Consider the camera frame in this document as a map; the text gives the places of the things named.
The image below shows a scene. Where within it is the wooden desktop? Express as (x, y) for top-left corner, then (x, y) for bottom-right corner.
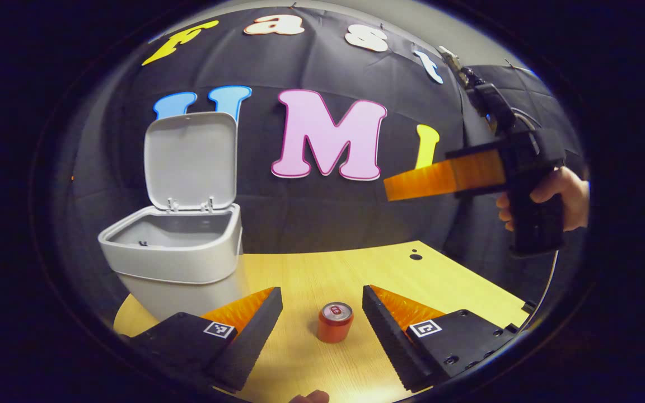
(113, 241), (530, 403)

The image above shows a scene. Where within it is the right hand-held gripper cable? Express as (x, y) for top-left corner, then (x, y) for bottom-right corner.
(523, 249), (559, 332)

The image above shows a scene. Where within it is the red pop can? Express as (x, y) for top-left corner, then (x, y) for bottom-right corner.
(317, 302), (354, 344)

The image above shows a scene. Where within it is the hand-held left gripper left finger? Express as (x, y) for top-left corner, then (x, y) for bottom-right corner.
(128, 287), (284, 392)

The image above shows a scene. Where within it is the grey desktop garbage bin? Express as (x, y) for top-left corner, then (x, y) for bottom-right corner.
(98, 112), (250, 322)

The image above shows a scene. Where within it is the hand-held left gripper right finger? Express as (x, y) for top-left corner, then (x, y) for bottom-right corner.
(362, 284), (519, 393)

